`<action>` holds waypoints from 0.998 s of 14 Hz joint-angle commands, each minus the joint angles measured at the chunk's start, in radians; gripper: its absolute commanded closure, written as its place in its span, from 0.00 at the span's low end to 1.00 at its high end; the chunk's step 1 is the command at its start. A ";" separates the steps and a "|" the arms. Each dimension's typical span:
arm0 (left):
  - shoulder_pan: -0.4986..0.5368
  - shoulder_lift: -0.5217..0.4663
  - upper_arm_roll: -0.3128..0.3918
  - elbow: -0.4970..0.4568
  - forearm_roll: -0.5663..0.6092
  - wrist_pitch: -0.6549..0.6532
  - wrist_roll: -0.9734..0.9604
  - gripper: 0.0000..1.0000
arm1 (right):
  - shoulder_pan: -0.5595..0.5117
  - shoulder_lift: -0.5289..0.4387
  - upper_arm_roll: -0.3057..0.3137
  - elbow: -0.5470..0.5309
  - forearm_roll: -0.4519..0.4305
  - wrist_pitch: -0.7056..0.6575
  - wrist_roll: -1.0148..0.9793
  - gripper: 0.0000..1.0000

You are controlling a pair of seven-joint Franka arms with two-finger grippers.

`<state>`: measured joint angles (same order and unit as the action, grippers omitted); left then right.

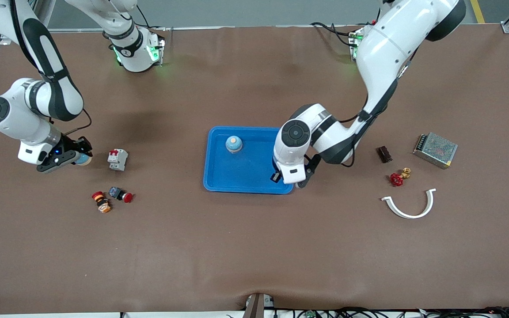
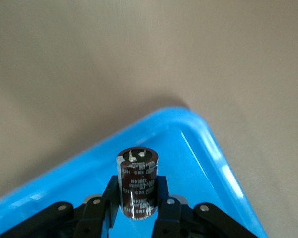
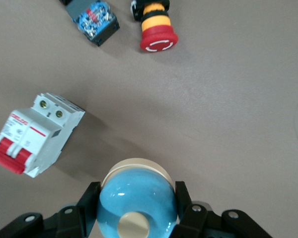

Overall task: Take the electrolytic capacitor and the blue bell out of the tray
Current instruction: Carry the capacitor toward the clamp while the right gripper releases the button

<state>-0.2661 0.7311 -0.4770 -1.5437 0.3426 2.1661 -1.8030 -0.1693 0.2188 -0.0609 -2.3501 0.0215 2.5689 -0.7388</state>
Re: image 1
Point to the blue plastic tray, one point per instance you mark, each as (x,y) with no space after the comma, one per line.
(245,172)

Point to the brown table edge bracket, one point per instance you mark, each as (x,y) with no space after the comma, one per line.
(256,307)

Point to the light blue call bell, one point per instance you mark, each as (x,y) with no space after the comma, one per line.
(84,160)
(233,144)

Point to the white half-round pipe clamp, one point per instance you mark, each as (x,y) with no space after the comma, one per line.
(409,216)

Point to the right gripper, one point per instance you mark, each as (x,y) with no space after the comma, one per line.
(71,144)

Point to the white circuit breaker red switch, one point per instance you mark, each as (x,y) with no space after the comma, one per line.
(117,160)

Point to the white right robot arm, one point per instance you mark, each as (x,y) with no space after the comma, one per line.
(11,121)

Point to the small dark brown block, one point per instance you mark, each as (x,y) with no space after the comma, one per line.
(385,154)

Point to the black emergency stop red button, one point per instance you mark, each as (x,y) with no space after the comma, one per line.
(115,192)

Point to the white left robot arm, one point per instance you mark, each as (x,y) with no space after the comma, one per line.
(387,44)

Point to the metal mesh power supply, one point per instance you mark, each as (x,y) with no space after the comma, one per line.
(435,149)

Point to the orange red push button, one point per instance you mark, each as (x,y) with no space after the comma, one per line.
(103,204)

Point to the brown table cover mat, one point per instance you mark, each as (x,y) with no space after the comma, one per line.
(254,247)

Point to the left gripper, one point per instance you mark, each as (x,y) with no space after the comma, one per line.
(276,176)

